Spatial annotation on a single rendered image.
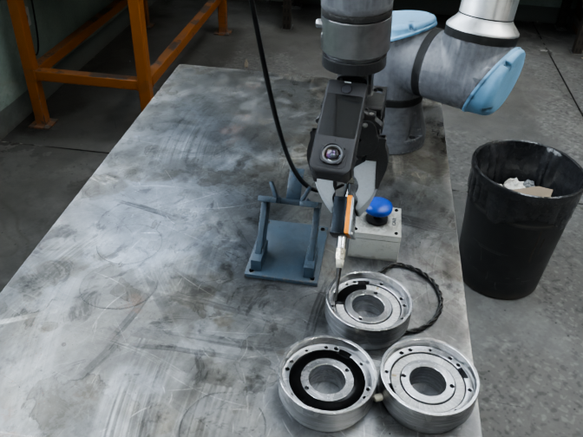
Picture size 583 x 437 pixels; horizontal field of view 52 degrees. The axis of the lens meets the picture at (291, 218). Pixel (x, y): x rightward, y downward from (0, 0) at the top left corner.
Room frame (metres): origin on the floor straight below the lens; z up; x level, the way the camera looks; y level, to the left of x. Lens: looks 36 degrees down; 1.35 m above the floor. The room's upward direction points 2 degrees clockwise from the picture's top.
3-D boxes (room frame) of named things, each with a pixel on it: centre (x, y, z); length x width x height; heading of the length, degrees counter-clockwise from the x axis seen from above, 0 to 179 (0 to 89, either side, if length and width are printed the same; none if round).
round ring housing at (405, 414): (0.43, -0.15, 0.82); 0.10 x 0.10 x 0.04
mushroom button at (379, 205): (0.70, -0.12, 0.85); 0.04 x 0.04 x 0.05
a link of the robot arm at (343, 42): (0.64, -0.06, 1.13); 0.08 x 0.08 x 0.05
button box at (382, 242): (0.70, -0.12, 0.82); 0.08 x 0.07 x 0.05; 173
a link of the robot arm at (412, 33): (1.03, -0.18, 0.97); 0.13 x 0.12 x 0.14; 55
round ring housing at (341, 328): (0.54, -0.10, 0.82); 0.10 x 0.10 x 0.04
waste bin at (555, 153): (1.57, -0.71, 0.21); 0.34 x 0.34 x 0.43
